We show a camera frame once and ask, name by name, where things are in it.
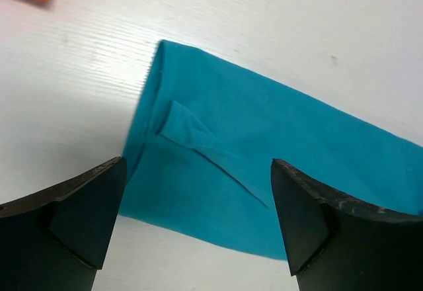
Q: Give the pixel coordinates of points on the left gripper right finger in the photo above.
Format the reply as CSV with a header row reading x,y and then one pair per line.
x,y
334,241

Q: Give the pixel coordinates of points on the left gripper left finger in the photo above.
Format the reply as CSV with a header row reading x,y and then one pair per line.
x,y
58,238

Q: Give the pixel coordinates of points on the teal t-shirt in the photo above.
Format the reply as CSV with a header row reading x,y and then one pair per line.
x,y
203,138

